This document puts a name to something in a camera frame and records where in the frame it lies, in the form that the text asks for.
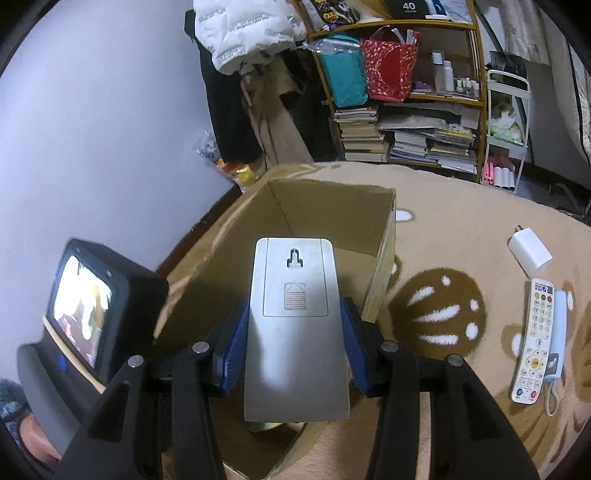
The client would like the stack of old books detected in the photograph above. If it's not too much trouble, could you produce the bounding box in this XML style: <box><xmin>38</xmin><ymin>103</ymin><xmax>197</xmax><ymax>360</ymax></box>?
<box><xmin>333</xmin><ymin>106</ymin><xmax>389</xmax><ymax>162</ymax></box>

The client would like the yellow metal bookshelf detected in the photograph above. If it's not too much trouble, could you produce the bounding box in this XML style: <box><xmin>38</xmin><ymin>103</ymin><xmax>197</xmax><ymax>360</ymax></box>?
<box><xmin>302</xmin><ymin>0</ymin><xmax>488</xmax><ymax>181</ymax></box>

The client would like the beige patterned rug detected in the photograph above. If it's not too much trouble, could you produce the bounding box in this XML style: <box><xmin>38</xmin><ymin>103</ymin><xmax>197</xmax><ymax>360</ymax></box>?
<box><xmin>157</xmin><ymin>161</ymin><xmax>591</xmax><ymax>480</ymax></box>

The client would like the white puffer jacket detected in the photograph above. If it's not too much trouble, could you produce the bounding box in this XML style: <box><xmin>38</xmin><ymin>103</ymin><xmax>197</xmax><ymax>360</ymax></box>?
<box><xmin>193</xmin><ymin>0</ymin><xmax>308</xmax><ymax>75</ymax></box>

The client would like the pile of magazines and papers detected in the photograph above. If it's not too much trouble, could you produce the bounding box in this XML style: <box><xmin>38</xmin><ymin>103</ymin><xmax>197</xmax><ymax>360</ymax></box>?
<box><xmin>379</xmin><ymin>104</ymin><xmax>478</xmax><ymax>174</ymax></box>

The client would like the clear plastic bag of toys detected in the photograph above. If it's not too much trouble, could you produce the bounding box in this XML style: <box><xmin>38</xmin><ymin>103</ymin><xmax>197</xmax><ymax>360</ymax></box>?
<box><xmin>193</xmin><ymin>131</ymin><xmax>254</xmax><ymax>188</ymax></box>

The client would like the light blue power bank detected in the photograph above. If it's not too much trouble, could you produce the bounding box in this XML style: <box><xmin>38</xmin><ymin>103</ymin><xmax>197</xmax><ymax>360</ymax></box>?
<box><xmin>544</xmin><ymin>289</ymin><xmax>567</xmax><ymax>416</ymax></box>

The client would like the white cloth with dark piping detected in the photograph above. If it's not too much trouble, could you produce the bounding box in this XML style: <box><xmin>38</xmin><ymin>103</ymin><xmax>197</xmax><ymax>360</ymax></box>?
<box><xmin>568</xmin><ymin>41</ymin><xmax>591</xmax><ymax>167</ymax></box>

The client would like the teal bag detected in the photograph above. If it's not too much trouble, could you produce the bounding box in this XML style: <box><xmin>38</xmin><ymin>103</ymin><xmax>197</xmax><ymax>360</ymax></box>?
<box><xmin>316</xmin><ymin>32</ymin><xmax>370</xmax><ymax>108</ymax></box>

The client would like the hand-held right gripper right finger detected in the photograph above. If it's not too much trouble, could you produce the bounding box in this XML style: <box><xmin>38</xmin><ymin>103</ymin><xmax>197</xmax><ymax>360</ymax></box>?
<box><xmin>339</xmin><ymin>296</ymin><xmax>541</xmax><ymax>480</ymax></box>

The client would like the black box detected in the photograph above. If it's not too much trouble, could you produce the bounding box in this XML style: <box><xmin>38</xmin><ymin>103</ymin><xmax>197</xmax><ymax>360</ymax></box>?
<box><xmin>384</xmin><ymin>0</ymin><xmax>435</xmax><ymax>20</ymax></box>

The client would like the white bottle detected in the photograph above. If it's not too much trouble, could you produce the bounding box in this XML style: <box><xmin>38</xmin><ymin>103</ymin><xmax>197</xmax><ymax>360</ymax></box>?
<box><xmin>431</xmin><ymin>51</ymin><xmax>455</xmax><ymax>90</ymax></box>

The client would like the white charger plug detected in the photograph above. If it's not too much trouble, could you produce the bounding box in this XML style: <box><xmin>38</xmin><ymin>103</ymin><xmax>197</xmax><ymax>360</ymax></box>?
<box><xmin>508</xmin><ymin>225</ymin><xmax>553</xmax><ymax>278</ymax></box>

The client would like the grey remote control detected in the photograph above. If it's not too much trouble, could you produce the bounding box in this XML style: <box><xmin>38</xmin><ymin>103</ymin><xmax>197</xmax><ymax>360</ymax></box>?
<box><xmin>243</xmin><ymin>237</ymin><xmax>352</xmax><ymax>423</ymax></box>

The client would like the person's left forearm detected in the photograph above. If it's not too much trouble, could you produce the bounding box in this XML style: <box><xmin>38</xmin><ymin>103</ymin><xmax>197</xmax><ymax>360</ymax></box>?
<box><xmin>0</xmin><ymin>378</ymin><xmax>63</xmax><ymax>472</ymax></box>

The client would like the beige hanging coat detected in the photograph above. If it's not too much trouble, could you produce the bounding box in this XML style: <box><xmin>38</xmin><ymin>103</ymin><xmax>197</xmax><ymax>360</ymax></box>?
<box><xmin>240</xmin><ymin>60</ymin><xmax>315</xmax><ymax>167</ymax></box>

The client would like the red patterned bag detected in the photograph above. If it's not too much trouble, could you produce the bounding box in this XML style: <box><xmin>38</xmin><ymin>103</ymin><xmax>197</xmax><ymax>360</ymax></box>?
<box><xmin>360</xmin><ymin>27</ymin><xmax>422</xmax><ymax>102</ymax></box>

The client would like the dark hanging garment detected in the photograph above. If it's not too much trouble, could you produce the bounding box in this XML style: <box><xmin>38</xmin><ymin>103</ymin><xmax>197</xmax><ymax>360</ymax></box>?
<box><xmin>281</xmin><ymin>46</ymin><xmax>338</xmax><ymax>162</ymax></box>

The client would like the black hanging coat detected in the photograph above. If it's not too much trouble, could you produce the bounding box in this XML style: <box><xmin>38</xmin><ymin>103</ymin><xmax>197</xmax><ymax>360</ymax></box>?
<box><xmin>185</xmin><ymin>9</ymin><xmax>264</xmax><ymax>164</ymax></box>

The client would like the cardboard box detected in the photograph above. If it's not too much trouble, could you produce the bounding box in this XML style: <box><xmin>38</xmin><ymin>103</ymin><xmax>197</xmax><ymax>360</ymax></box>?
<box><xmin>154</xmin><ymin>179</ymin><xmax>398</xmax><ymax>480</ymax></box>

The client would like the white wire cart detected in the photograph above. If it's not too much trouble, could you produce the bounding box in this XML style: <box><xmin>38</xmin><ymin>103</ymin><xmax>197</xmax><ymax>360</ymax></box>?
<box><xmin>480</xmin><ymin>69</ymin><xmax>532</xmax><ymax>192</ymax></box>

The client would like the white remote control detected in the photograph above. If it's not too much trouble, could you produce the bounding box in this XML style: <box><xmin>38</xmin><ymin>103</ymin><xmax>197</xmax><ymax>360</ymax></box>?
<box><xmin>510</xmin><ymin>277</ymin><xmax>555</xmax><ymax>405</ymax></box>

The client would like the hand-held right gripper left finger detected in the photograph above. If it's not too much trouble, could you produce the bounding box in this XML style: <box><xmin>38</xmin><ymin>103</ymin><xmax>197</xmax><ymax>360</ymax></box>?
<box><xmin>53</xmin><ymin>298</ymin><xmax>252</xmax><ymax>480</ymax></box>

